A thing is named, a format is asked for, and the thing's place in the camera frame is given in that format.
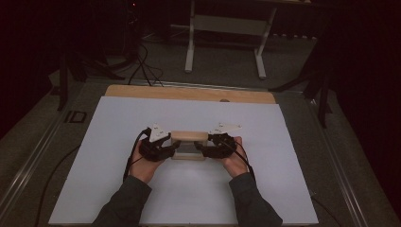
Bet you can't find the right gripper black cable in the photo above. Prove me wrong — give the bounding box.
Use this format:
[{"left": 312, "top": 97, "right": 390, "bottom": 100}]
[{"left": 220, "top": 140, "right": 257, "bottom": 183}]

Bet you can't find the black rectangular floor bracket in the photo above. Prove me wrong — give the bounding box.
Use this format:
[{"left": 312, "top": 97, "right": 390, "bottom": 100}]
[{"left": 64, "top": 110, "right": 88, "bottom": 124}]

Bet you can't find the wooden picture frame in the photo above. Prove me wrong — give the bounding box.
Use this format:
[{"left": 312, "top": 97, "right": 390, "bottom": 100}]
[{"left": 169, "top": 131, "right": 210, "bottom": 161}]

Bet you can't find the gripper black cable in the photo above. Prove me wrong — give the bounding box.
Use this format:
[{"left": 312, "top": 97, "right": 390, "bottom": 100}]
[
  {"left": 122, "top": 127, "right": 152, "bottom": 183},
  {"left": 220, "top": 140, "right": 257, "bottom": 183}
]

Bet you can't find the black floor cable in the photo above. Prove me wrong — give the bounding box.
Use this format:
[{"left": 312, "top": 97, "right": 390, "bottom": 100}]
[
  {"left": 33, "top": 145, "right": 81, "bottom": 227},
  {"left": 310, "top": 195, "right": 343, "bottom": 227}
]

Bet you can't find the bundle of black floor cables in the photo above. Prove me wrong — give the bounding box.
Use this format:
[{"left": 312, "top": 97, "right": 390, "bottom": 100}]
[{"left": 127, "top": 41, "right": 165, "bottom": 88}]

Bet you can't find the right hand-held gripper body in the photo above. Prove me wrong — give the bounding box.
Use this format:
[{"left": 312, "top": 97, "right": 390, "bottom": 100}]
[{"left": 202, "top": 122, "right": 243, "bottom": 160}]

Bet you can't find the person's right hand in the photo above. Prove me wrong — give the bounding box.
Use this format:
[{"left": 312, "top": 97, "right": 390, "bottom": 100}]
[{"left": 220, "top": 135, "right": 251, "bottom": 180}]

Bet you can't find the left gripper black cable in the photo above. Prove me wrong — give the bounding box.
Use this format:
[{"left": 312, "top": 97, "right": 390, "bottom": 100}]
[{"left": 122, "top": 127, "right": 152, "bottom": 183}]

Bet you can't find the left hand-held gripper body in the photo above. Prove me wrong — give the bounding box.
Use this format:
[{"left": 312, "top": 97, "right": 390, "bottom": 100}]
[{"left": 138, "top": 123, "right": 174, "bottom": 163}]

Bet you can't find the white metal stand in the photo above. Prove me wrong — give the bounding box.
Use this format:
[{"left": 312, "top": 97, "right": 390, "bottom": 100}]
[{"left": 183, "top": 0, "right": 278, "bottom": 79}]

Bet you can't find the black floor stand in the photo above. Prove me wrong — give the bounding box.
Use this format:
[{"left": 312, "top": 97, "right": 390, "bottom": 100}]
[
  {"left": 269, "top": 31, "right": 334, "bottom": 129},
  {"left": 56, "top": 46, "right": 126, "bottom": 112}
]

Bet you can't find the metal floor rail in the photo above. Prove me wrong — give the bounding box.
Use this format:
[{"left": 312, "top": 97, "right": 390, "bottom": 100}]
[
  {"left": 0, "top": 103, "right": 70, "bottom": 216},
  {"left": 306, "top": 97, "right": 370, "bottom": 227}
]

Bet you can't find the person's left hand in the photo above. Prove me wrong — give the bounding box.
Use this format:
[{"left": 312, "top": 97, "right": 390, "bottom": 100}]
[{"left": 129, "top": 146, "right": 166, "bottom": 184}]

